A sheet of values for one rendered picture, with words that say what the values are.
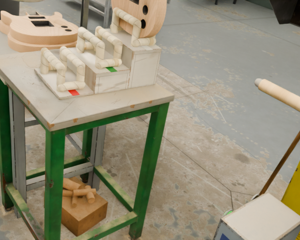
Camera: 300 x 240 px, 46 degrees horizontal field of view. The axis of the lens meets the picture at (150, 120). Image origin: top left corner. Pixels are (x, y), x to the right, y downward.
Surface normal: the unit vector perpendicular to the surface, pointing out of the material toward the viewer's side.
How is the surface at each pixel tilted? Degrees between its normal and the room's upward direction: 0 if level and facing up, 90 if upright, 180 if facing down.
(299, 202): 90
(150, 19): 90
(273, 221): 0
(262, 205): 0
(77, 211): 0
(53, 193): 90
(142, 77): 90
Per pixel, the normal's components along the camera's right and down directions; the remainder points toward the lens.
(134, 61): 0.57, 0.50
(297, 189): -0.77, 0.22
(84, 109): 0.16, -0.85
